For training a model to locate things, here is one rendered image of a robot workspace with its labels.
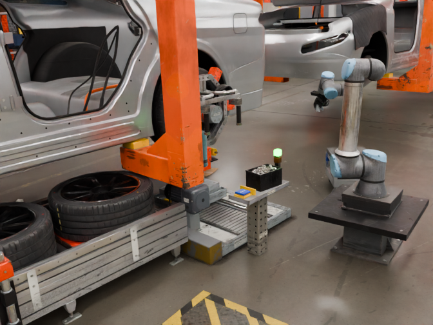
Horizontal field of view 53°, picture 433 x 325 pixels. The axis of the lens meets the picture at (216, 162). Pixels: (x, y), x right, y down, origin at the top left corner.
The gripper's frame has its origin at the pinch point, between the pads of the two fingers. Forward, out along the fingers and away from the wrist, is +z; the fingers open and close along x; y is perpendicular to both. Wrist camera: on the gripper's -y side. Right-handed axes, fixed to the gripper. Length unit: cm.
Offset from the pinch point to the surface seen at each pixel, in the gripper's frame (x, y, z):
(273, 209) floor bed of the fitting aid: -59, 39, 48
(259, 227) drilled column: -94, 67, 9
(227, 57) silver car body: -48, -62, -25
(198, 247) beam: -134, 57, 19
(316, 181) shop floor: 17, 7, 92
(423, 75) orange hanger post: 252, -77, 107
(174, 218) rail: -143, 42, -1
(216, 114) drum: -83, -15, -17
